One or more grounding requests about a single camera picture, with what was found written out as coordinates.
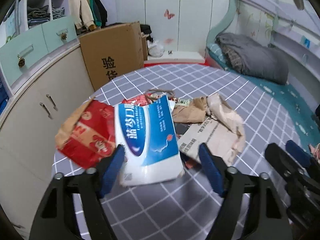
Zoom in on blue white medicine box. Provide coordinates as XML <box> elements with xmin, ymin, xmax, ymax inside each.
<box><xmin>114</xmin><ymin>95</ymin><xmax>184</xmax><ymax>186</ymax></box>

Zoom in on teal bed sheet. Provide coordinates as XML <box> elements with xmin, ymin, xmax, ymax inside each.
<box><xmin>206</xmin><ymin>42</ymin><xmax>320</xmax><ymax>153</ymax></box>

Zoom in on grey checkered tablecloth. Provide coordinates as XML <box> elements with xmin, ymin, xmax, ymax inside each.
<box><xmin>63</xmin><ymin>64</ymin><xmax>300</xmax><ymax>239</ymax></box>

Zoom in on beige crumpled paper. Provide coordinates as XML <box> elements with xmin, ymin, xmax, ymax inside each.
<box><xmin>207</xmin><ymin>93</ymin><xmax>246</xmax><ymax>152</ymax></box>

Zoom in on red torn paper bag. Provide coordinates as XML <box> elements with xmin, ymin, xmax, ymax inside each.
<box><xmin>55</xmin><ymin>99</ymin><xmax>116</xmax><ymax>169</ymax></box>

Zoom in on white curved cabinet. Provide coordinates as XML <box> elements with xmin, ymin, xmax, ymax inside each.
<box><xmin>1</xmin><ymin>45</ymin><xmax>94</xmax><ymax>239</ymax></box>

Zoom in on brown paper wrapper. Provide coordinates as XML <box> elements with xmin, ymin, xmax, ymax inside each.
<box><xmin>172</xmin><ymin>96</ymin><xmax>210</xmax><ymax>124</ymax></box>

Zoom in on grey folded blanket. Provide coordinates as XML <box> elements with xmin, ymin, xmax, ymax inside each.
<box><xmin>216</xmin><ymin>33</ymin><xmax>289</xmax><ymax>85</ymax></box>

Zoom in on red platform step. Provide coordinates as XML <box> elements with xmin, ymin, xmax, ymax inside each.
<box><xmin>144</xmin><ymin>53</ymin><xmax>210</xmax><ymax>67</ymax></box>

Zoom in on mint green drawer unit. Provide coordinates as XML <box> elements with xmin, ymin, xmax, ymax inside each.
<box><xmin>1</xmin><ymin>16</ymin><xmax>76</xmax><ymax>87</ymax></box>

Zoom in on white plastic bag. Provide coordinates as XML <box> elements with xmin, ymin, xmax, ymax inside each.
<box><xmin>147</xmin><ymin>40</ymin><xmax>165</xmax><ymax>57</ymax></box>

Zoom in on large brown cardboard box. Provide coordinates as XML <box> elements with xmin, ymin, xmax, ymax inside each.
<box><xmin>79</xmin><ymin>22</ymin><xmax>144</xmax><ymax>90</ymax></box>

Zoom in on white wardrobe with butterflies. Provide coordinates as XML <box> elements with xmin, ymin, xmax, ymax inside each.
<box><xmin>116</xmin><ymin>0</ymin><xmax>229</xmax><ymax>54</ymax></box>

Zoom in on hanging jackets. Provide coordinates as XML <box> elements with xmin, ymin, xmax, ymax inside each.
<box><xmin>68</xmin><ymin>0</ymin><xmax>108</xmax><ymax>35</ymax></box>

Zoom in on white cubby shelf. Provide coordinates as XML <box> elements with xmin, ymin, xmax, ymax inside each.
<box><xmin>15</xmin><ymin>0</ymin><xmax>70</xmax><ymax>33</ymax></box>

